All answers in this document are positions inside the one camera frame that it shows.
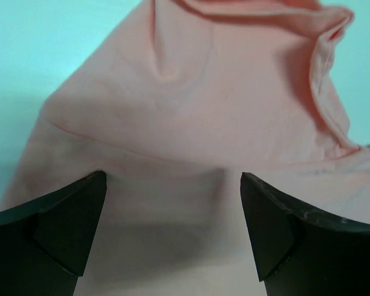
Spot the salmon pink t shirt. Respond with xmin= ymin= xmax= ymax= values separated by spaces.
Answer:
xmin=0 ymin=1 xmax=370 ymax=295

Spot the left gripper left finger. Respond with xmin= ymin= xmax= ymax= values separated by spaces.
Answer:
xmin=0 ymin=171 xmax=107 ymax=296

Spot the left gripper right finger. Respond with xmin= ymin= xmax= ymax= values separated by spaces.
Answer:
xmin=240 ymin=173 xmax=370 ymax=296

